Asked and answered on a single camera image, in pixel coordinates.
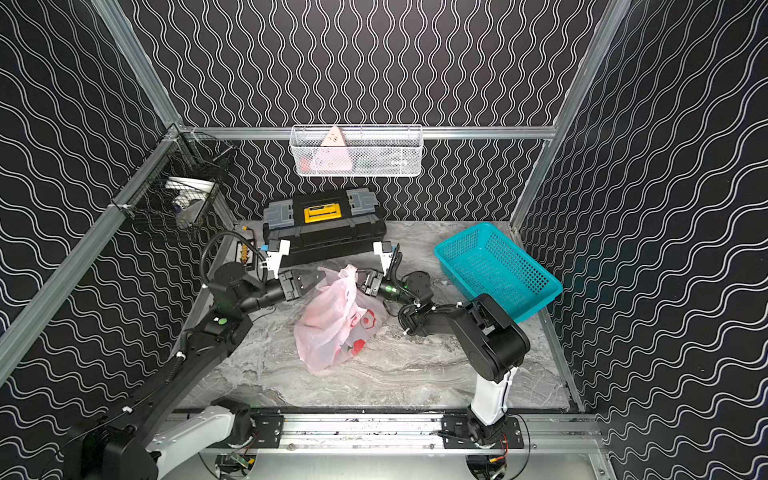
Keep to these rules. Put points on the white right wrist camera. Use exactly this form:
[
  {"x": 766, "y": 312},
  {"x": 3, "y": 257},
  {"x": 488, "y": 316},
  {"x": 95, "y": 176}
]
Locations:
[{"x": 386, "y": 252}]

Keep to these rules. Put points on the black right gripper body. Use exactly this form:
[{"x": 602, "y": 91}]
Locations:
[{"x": 376, "y": 284}]

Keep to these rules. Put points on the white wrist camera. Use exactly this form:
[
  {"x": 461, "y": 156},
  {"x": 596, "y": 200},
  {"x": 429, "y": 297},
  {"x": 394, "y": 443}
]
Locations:
[
  {"x": 386, "y": 252},
  {"x": 275, "y": 251}
]

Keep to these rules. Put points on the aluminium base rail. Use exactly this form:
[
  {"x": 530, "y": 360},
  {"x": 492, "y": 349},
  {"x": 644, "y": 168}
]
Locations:
[{"x": 435, "y": 433}]

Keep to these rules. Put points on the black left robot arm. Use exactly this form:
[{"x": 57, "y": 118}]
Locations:
[{"x": 126, "y": 442}]

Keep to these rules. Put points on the pink plastic bag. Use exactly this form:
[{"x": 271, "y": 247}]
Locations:
[{"x": 338, "y": 322}]

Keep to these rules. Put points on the white wire wall basket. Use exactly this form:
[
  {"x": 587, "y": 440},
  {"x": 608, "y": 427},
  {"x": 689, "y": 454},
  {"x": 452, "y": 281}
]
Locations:
[{"x": 376, "y": 150}]

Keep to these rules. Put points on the pink triangular card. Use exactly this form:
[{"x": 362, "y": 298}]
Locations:
[{"x": 333, "y": 155}]

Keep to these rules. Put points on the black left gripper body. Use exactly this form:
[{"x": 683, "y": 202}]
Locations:
[{"x": 293, "y": 285}]

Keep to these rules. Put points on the black toolbox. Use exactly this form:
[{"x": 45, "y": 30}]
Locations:
[{"x": 325, "y": 225}]

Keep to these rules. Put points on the black wire wall basket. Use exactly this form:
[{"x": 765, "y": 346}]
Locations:
[{"x": 175, "y": 204}]

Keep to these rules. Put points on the teal plastic basket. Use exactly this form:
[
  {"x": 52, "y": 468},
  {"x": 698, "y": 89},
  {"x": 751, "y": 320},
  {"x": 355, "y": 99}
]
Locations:
[{"x": 483, "y": 260}]

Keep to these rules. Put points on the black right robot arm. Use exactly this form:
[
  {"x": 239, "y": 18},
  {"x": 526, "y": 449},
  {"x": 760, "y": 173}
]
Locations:
[{"x": 494, "y": 345}]

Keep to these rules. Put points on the aluminium frame post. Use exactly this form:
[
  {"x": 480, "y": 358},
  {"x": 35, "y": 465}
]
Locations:
[{"x": 125, "y": 38}]

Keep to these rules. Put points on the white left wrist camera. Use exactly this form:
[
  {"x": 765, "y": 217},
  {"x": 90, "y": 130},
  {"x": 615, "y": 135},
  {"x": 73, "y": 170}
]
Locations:
[{"x": 275, "y": 251}]

